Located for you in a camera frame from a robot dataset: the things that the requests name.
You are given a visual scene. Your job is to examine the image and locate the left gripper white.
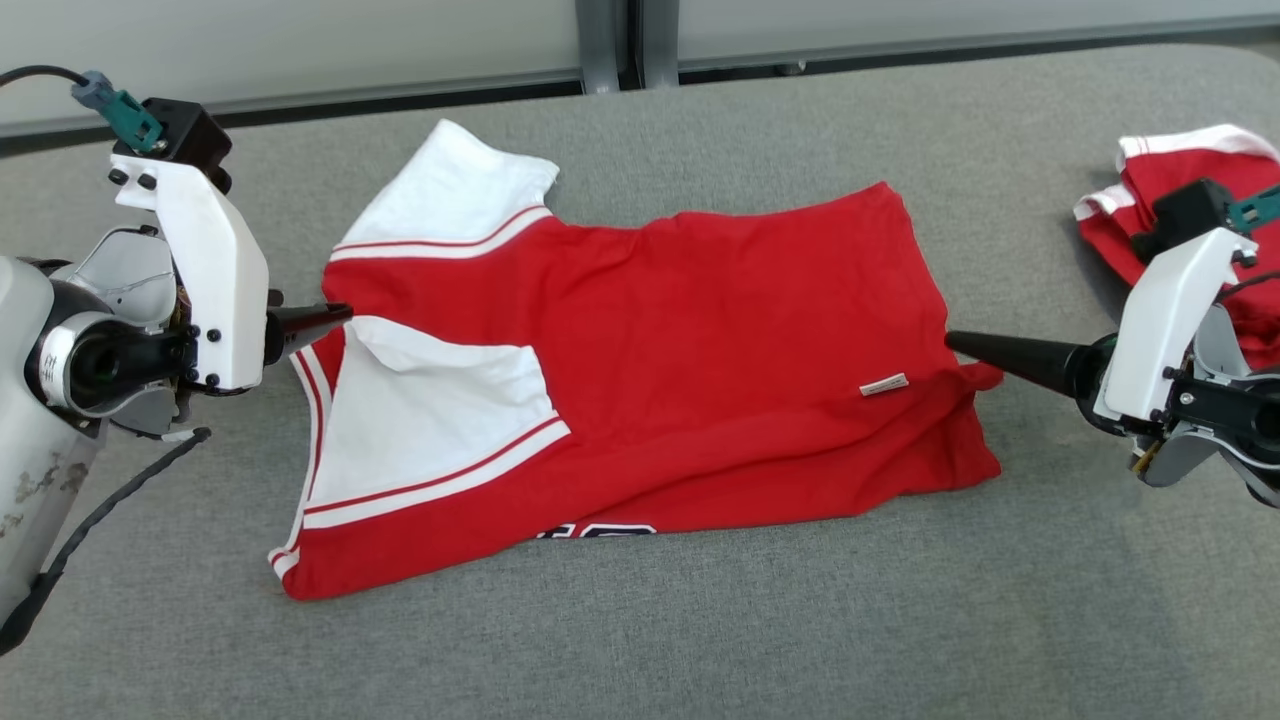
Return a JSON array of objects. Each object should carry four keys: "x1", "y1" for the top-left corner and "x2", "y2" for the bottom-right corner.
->
[{"x1": 106, "y1": 153, "x2": 354, "y2": 395}]

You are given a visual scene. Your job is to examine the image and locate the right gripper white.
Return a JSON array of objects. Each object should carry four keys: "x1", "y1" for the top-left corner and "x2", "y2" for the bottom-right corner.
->
[{"x1": 944, "y1": 227, "x2": 1260, "y2": 435}]

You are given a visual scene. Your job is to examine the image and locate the red shorts with white stripes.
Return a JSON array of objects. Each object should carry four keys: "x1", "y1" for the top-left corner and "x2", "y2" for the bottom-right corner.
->
[{"x1": 1073, "y1": 122, "x2": 1280, "y2": 373}]

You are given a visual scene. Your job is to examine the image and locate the red jersey with white sleeves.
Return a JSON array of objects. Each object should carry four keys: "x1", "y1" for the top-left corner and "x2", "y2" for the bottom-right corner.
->
[{"x1": 268, "y1": 118, "x2": 1004, "y2": 602}]

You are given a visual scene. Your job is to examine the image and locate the grey fabric sofa seat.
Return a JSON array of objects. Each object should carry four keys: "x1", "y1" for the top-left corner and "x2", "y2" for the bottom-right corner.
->
[{"x1": 0, "y1": 42, "x2": 1280, "y2": 720}]

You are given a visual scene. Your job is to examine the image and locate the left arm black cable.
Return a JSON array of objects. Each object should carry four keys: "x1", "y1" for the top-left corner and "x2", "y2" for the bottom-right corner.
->
[{"x1": 0, "y1": 427, "x2": 213, "y2": 658}]

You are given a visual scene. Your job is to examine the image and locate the right camera teal plug cable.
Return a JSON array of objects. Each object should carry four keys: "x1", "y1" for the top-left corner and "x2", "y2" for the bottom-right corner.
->
[{"x1": 1226, "y1": 183, "x2": 1280, "y2": 233}]

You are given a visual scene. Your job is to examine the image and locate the camera teal plug cable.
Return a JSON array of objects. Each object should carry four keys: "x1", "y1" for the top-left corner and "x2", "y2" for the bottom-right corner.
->
[
  {"x1": 0, "y1": 64, "x2": 163, "y2": 153},
  {"x1": 1226, "y1": 183, "x2": 1280, "y2": 233}
]

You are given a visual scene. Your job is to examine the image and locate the left camera teal plug cable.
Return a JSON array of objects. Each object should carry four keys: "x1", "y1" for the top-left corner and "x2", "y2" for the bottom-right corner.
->
[{"x1": 0, "y1": 64, "x2": 163, "y2": 153}]

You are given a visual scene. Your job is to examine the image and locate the grey cylindrical post foot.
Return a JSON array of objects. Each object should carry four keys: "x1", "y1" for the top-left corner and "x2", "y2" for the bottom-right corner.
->
[
  {"x1": 638, "y1": 0, "x2": 683, "y2": 91},
  {"x1": 575, "y1": 0, "x2": 629, "y2": 96}
]

